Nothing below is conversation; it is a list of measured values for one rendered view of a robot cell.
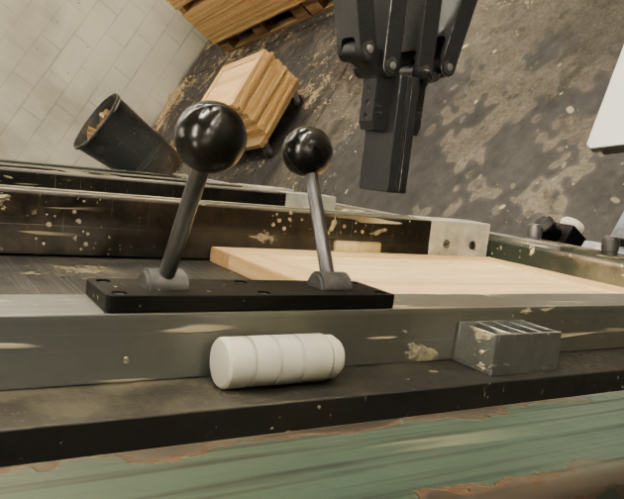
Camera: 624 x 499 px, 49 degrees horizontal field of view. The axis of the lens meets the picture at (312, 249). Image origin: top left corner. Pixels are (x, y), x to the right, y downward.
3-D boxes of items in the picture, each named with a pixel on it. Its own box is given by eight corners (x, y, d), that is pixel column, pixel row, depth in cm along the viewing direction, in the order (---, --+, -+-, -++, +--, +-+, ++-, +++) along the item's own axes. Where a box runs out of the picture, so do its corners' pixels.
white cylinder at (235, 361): (226, 396, 38) (345, 386, 42) (232, 345, 38) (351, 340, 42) (206, 379, 41) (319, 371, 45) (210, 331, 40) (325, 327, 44)
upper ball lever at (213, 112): (196, 321, 42) (266, 129, 35) (135, 322, 40) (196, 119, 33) (179, 279, 44) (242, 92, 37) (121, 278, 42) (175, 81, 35)
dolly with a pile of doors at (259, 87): (314, 90, 425) (267, 46, 404) (275, 158, 408) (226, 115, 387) (260, 107, 474) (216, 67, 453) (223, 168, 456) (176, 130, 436)
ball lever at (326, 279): (369, 294, 47) (338, 120, 51) (323, 294, 45) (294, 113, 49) (340, 309, 50) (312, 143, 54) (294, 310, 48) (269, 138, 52)
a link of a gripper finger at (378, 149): (411, 76, 41) (401, 74, 41) (396, 193, 42) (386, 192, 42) (380, 78, 44) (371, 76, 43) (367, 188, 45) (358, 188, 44)
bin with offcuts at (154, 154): (195, 143, 525) (127, 86, 492) (161, 197, 508) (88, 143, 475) (165, 150, 566) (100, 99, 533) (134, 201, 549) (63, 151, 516)
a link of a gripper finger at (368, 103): (397, 47, 41) (357, 37, 40) (387, 132, 42) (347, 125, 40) (382, 49, 42) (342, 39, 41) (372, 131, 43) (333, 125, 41)
